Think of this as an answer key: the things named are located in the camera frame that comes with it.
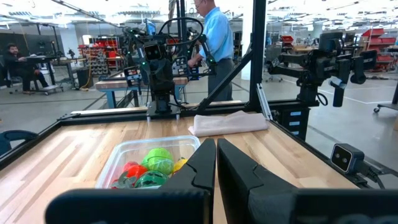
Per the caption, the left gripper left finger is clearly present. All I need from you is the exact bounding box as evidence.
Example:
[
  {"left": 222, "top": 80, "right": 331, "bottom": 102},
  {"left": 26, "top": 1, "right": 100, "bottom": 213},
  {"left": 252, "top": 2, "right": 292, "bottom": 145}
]
[{"left": 44, "top": 138, "right": 217, "bottom": 224}]

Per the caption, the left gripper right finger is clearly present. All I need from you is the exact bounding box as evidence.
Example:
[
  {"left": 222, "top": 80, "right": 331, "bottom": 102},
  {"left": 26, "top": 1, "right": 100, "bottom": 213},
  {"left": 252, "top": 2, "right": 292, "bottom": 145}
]
[{"left": 216, "top": 138, "right": 398, "bottom": 224}]

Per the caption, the small toy watermelon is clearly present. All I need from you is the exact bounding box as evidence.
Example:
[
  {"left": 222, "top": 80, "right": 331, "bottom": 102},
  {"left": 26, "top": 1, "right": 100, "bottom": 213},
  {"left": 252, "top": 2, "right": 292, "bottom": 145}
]
[{"left": 134, "top": 170, "right": 170, "bottom": 189}]

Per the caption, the large red toy tomato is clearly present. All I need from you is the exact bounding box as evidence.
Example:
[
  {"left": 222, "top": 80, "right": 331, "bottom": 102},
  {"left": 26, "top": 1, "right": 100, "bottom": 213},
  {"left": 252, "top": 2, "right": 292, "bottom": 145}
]
[{"left": 123, "top": 161, "right": 149, "bottom": 181}]

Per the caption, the light green toy cabbage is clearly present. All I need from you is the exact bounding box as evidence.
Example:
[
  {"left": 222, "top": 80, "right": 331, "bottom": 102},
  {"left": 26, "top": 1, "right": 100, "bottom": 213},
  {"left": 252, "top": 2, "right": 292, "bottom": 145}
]
[{"left": 141, "top": 147, "right": 175, "bottom": 175}]

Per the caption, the yellow toy bell pepper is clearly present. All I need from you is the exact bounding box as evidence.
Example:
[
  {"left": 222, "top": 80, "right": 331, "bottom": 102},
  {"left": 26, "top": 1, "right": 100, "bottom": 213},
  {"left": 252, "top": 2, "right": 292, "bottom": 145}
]
[{"left": 172, "top": 157, "right": 189, "bottom": 174}]

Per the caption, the clear plastic tupperware container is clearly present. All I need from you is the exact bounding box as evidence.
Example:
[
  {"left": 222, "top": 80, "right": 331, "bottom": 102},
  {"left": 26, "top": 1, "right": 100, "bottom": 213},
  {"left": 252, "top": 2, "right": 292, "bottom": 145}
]
[{"left": 95, "top": 134, "right": 202, "bottom": 190}]

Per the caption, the wooden workbench with blue legs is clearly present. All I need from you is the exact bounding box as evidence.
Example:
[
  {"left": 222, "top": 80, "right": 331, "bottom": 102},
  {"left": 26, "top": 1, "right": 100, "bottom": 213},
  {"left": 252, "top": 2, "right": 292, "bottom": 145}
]
[{"left": 94, "top": 76, "right": 190, "bottom": 110}]

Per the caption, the parts shelf with red bins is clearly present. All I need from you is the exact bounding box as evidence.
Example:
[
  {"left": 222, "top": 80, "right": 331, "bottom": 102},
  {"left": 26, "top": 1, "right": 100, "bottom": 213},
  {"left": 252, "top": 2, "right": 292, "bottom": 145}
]
[{"left": 77, "top": 36, "right": 125, "bottom": 77}]

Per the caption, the person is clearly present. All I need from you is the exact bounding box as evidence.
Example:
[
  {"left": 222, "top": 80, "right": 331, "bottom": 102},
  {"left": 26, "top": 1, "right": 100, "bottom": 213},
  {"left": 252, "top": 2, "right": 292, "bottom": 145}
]
[
  {"left": 186, "top": 0, "right": 236, "bottom": 102},
  {"left": 2, "top": 42, "right": 50, "bottom": 94}
]

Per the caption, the beige folded cloth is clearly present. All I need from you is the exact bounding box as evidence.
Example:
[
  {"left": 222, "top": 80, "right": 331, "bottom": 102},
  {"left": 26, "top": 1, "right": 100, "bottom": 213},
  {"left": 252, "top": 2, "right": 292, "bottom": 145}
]
[{"left": 187, "top": 110, "right": 270, "bottom": 138}]

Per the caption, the black labelled electronics box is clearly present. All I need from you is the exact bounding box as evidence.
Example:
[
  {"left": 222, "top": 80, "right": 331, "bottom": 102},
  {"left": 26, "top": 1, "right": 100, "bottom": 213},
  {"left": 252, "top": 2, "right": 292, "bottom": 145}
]
[{"left": 273, "top": 105, "right": 312, "bottom": 141}]

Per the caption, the red storage bin rack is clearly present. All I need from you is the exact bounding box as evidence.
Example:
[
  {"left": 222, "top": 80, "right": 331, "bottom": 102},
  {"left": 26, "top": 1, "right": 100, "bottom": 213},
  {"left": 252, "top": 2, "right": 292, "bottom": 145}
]
[{"left": 362, "top": 27, "right": 398, "bottom": 71}]

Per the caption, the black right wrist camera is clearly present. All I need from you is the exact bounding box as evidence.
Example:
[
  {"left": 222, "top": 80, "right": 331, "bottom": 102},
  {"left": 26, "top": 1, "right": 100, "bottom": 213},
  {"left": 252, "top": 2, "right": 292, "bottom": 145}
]
[{"left": 144, "top": 42, "right": 163, "bottom": 62}]

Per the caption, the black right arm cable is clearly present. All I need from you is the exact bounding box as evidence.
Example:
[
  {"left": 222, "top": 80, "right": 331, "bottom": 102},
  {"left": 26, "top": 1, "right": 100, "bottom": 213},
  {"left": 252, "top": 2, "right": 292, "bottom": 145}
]
[{"left": 157, "top": 17, "right": 208, "bottom": 78}]

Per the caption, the black table-level camera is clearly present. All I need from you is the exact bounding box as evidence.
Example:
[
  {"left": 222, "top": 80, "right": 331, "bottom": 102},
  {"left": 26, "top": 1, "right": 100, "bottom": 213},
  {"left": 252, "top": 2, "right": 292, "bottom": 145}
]
[{"left": 329, "top": 142, "right": 365, "bottom": 175}]

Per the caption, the black table camera cable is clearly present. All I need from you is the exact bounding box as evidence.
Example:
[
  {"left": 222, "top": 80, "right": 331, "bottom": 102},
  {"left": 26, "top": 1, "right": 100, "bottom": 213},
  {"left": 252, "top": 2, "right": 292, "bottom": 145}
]
[{"left": 357, "top": 161, "right": 388, "bottom": 190}]

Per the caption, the black aluminium table frame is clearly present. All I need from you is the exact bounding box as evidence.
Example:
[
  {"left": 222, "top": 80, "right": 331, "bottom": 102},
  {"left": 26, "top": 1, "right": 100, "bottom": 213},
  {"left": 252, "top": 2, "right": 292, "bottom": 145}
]
[{"left": 0, "top": 0, "right": 398, "bottom": 190}]

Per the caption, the black curved bracket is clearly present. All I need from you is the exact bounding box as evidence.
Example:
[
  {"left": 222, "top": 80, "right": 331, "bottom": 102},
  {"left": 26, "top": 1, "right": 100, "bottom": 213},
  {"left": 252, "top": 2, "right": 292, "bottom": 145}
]
[{"left": 0, "top": 129, "right": 39, "bottom": 156}]

